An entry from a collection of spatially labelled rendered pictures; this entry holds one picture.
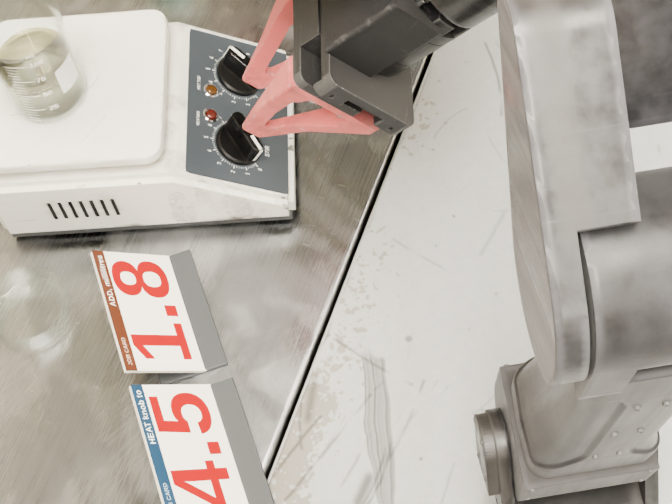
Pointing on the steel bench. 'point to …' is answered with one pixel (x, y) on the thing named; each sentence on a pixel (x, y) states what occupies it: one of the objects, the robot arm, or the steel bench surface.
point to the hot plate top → (100, 99)
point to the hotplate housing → (142, 181)
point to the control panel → (268, 168)
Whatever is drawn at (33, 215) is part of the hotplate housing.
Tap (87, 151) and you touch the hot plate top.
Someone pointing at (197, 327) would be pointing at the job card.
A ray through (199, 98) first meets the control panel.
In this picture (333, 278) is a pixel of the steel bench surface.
